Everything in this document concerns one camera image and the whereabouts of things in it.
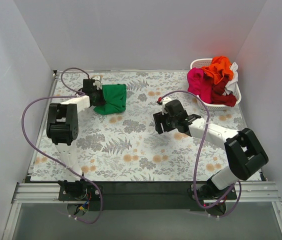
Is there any white t-shirt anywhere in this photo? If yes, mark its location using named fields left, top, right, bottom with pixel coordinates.
left=223, top=62, right=239, bottom=96

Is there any floral patterned table mat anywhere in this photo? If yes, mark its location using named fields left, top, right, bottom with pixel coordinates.
left=29, top=70, right=263, bottom=183

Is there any green t-shirt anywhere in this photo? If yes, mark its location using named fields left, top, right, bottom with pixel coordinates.
left=93, top=84, right=127, bottom=115

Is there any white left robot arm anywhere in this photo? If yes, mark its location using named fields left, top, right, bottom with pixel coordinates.
left=46, top=76, right=105, bottom=200

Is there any dark red t-shirt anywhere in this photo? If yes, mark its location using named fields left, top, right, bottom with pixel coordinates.
left=200, top=75, right=237, bottom=107

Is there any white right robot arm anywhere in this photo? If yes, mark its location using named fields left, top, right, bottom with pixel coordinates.
left=153, top=97, right=269, bottom=199

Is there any magenta t-shirt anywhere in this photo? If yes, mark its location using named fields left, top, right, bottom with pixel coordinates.
left=187, top=67, right=212, bottom=104

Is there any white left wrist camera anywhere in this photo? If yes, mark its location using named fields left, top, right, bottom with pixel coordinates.
left=92, top=75, right=102, bottom=90

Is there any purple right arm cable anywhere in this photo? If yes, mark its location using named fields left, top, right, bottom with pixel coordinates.
left=157, top=90, right=242, bottom=219

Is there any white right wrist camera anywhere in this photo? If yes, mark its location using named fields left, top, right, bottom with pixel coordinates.
left=157, top=97, right=172, bottom=115

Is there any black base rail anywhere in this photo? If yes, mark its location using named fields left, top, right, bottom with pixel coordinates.
left=57, top=180, right=226, bottom=212

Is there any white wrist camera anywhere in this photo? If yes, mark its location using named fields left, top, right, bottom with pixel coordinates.
left=157, top=97, right=172, bottom=115
left=92, top=75, right=102, bottom=90

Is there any orange t-shirt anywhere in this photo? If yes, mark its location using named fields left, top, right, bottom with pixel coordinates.
left=201, top=56, right=234, bottom=85

